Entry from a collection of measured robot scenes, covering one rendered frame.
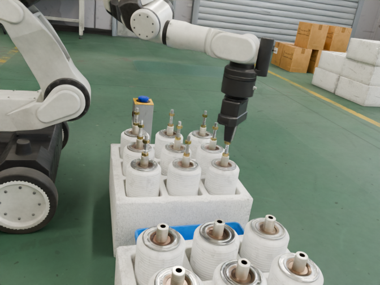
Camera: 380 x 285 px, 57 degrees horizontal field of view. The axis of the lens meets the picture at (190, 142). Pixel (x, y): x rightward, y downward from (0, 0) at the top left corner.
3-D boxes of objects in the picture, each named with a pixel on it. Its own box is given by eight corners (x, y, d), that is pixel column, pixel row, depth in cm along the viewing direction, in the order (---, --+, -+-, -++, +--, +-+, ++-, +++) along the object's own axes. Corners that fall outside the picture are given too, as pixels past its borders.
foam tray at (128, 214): (113, 258, 97) (116, 203, 90) (108, 186, 131) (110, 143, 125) (242, 248, 107) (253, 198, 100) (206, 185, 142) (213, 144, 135)
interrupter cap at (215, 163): (216, 172, 98) (216, 169, 98) (207, 160, 105) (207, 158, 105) (240, 171, 101) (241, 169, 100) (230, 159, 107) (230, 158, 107)
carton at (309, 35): (323, 50, 438) (329, 25, 426) (306, 48, 431) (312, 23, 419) (309, 46, 464) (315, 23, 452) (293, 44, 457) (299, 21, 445)
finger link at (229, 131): (222, 139, 100) (226, 119, 97) (233, 142, 99) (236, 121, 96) (220, 141, 98) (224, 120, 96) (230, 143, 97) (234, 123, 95)
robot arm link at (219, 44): (251, 65, 85) (199, 55, 88) (255, 61, 93) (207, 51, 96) (258, 38, 83) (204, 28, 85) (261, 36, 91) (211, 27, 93)
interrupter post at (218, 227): (214, 238, 70) (216, 225, 69) (210, 231, 72) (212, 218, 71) (224, 238, 71) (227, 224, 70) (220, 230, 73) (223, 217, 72)
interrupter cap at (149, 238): (145, 255, 64) (146, 252, 63) (139, 229, 70) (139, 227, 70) (185, 251, 66) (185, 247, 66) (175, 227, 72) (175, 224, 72)
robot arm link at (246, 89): (225, 111, 104) (232, 72, 100) (255, 119, 101) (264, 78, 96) (208, 121, 94) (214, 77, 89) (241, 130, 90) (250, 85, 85)
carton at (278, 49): (289, 64, 499) (294, 43, 487) (297, 68, 477) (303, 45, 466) (270, 63, 491) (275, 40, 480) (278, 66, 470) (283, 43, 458)
